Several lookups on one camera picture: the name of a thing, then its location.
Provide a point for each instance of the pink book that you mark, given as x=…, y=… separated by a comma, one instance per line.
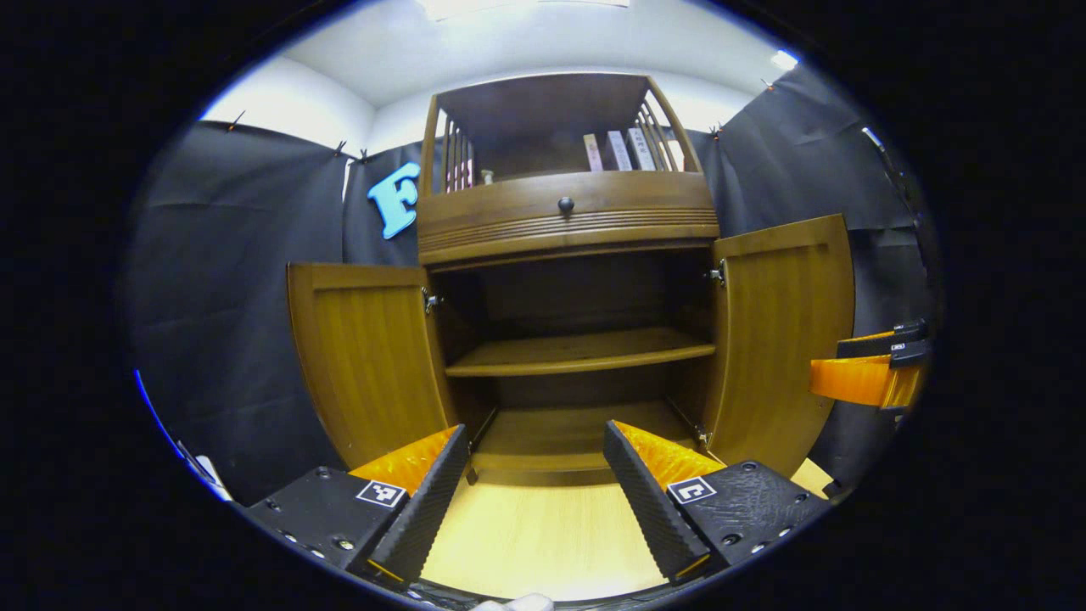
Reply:
x=592, y=153

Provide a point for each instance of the white book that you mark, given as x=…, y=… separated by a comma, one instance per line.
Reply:
x=667, y=154

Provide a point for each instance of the small ceiling light panel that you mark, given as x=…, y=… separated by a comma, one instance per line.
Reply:
x=785, y=59

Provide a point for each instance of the wooden shoe cabinet door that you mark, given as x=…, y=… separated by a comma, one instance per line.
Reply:
x=365, y=356
x=780, y=339

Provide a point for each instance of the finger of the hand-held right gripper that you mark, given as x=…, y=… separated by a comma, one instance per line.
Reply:
x=874, y=344
x=857, y=380

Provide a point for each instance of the large ceiling light panel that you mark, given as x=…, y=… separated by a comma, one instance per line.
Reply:
x=517, y=7

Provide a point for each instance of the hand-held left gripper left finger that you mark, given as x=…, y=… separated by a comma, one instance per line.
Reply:
x=424, y=509

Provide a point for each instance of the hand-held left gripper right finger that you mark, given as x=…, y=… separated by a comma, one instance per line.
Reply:
x=645, y=501

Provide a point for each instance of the wooden drawer with black knob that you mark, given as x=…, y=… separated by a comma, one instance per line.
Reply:
x=509, y=212

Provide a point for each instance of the black backdrop cloth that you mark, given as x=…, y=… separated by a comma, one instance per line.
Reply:
x=221, y=297

